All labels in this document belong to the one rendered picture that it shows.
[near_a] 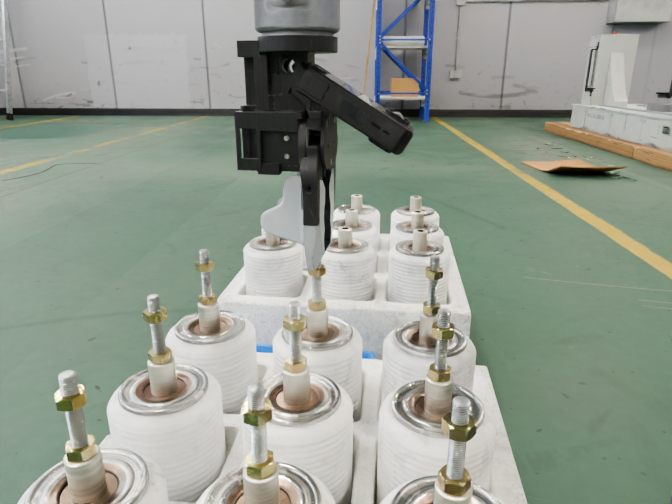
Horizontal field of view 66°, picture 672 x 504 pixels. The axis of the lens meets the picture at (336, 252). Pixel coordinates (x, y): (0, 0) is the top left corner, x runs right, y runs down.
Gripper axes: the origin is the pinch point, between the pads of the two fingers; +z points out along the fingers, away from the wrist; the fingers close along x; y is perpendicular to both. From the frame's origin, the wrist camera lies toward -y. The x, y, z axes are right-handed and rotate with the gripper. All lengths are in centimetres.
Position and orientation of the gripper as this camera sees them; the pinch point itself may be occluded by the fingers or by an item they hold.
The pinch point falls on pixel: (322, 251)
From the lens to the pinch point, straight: 52.4
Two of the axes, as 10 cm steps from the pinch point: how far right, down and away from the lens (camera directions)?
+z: 0.0, 9.5, 3.3
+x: -1.7, 3.2, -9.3
